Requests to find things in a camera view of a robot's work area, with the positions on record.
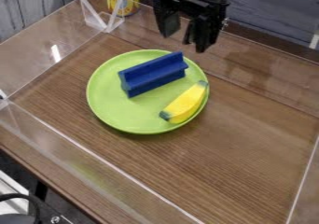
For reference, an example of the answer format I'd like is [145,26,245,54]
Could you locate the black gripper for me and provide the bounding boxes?
[154,0,230,53]

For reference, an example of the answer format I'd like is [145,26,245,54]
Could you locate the yellow toy banana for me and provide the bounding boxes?
[159,80,209,124]

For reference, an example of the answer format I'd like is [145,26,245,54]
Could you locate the blue plastic block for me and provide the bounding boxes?
[119,51,189,98]

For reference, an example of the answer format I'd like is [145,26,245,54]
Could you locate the clear acrylic corner bracket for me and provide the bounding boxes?
[81,0,125,34]

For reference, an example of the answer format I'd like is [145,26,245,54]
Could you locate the clear acrylic tray wall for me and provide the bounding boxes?
[0,0,319,224]

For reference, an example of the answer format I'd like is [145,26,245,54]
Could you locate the black cable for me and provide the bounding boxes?
[0,194,46,224]

